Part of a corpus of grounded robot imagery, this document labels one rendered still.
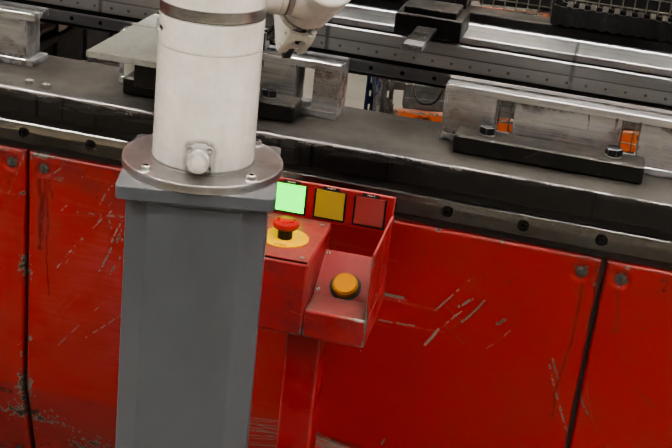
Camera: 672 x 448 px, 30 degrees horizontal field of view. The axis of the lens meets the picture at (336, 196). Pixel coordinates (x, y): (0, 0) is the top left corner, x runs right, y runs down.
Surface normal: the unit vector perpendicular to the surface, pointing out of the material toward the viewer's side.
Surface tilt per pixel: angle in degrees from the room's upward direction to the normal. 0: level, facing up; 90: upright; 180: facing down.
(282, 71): 90
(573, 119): 90
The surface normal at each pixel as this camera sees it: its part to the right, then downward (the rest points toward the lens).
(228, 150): 0.55, 0.36
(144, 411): 0.00, 0.37
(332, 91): -0.24, 0.33
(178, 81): -0.45, 0.29
